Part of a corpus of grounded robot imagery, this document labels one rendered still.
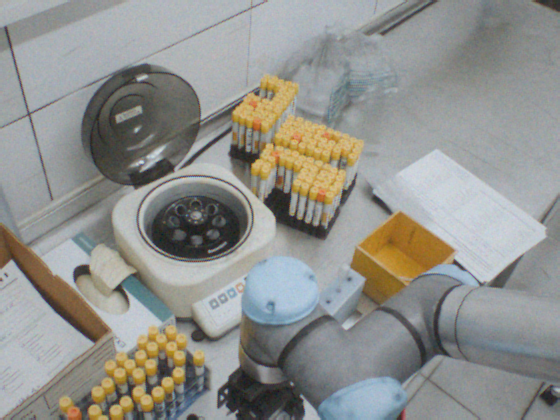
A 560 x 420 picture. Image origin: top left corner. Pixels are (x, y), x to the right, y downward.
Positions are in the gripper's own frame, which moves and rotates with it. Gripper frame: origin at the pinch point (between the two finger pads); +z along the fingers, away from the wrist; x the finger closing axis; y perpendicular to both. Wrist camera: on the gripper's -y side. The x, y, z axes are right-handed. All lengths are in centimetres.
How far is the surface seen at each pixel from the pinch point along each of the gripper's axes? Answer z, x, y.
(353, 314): 5.1, -3.4, -25.8
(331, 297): -3.9, -5.4, -20.0
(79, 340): -0.3, -28.7, 11.8
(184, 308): 1.5, -22.9, -4.1
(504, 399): 94, 28, -92
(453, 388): 94, 14, -84
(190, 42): -19, -57, -37
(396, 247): 5.2, -6.8, -44.1
